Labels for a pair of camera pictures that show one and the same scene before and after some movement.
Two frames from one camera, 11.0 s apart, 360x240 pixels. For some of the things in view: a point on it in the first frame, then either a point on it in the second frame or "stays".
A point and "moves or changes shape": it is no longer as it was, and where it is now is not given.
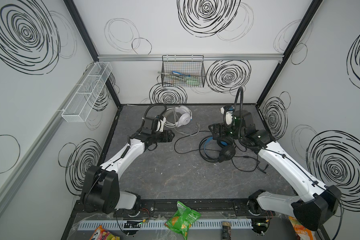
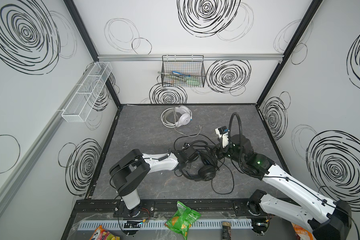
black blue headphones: [214, 148] moves or changes shape
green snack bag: [182, 219] stays
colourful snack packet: [100, 234] stays
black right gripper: [217, 130] -> [217, 154]
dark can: [226, 232] stays
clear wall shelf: [80, 104] stays
